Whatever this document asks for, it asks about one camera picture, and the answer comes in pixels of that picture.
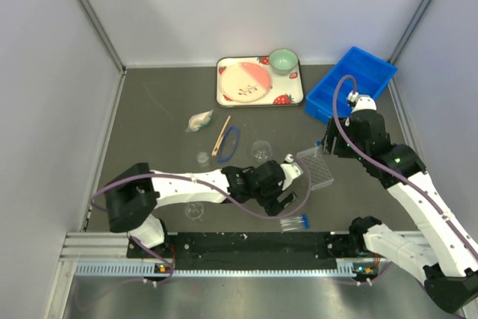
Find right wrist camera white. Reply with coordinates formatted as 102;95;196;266
347;91;376;114

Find blue capped test tube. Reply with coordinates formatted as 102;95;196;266
280;217;309;228
314;141;322;156
282;223;310;232
280;214;308;223

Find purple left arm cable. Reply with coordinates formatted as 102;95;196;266
89;156;313;219

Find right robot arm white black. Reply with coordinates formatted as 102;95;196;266
322;110;477;313

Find clear test tube rack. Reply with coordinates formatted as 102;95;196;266
297;147;334;191

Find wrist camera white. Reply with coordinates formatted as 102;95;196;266
280;154;303;190
347;91;376;114

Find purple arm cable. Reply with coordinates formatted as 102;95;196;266
89;156;313;219
332;75;478;256

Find small clear glass dish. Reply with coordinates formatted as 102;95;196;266
196;152;210;166

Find clear glass flask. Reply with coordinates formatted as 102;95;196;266
251;140;273;163

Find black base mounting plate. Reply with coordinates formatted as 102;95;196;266
151;232;379;270

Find grey slotted cable duct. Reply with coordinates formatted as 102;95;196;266
75;261;356;278

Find blue plastic bin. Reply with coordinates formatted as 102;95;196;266
305;46;397;123

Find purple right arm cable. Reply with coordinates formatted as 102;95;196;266
332;75;478;256

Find green ceramic bowl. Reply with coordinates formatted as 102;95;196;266
269;49;299;75

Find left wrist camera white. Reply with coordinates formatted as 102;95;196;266
280;154;303;190

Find wooden tweezers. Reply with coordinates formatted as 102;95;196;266
211;116;232;157

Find strawberry pattern tray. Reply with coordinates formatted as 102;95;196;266
216;56;305;108

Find pink cream plate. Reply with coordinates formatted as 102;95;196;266
219;62;272;103

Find plastic bag with contents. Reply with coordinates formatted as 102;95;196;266
186;110;214;132

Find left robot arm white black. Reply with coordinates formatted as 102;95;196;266
104;161;303;257

